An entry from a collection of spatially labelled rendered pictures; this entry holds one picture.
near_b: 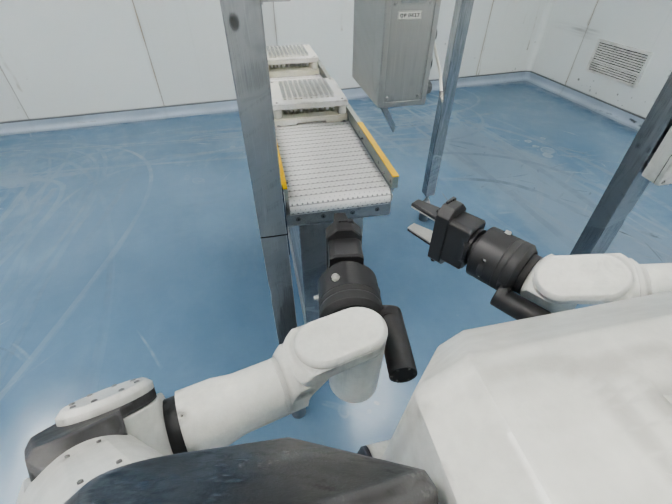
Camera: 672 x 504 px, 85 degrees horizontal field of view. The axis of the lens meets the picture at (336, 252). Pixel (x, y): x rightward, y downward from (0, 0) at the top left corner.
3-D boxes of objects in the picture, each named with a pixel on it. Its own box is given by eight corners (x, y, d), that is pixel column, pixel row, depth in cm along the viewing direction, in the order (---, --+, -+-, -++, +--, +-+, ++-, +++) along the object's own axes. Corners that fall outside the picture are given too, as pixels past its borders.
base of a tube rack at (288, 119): (269, 101, 138) (268, 94, 137) (333, 96, 142) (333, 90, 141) (274, 126, 120) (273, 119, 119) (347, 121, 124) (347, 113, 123)
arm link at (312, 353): (364, 340, 51) (271, 378, 46) (370, 297, 45) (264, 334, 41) (389, 379, 47) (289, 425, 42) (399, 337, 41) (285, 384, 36)
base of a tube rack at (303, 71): (319, 74, 164) (319, 68, 162) (263, 78, 160) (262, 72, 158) (309, 60, 182) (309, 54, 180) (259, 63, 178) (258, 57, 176)
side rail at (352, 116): (397, 187, 92) (399, 176, 90) (391, 188, 91) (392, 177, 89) (311, 54, 189) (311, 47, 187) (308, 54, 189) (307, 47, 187)
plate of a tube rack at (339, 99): (267, 87, 135) (266, 81, 134) (333, 82, 139) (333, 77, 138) (272, 111, 117) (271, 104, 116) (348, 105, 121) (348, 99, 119)
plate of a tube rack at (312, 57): (319, 62, 160) (318, 57, 159) (262, 65, 156) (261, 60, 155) (309, 48, 178) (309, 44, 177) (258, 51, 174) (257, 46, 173)
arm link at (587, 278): (531, 255, 52) (651, 249, 47) (528, 275, 59) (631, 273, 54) (535, 299, 50) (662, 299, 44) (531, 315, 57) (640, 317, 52)
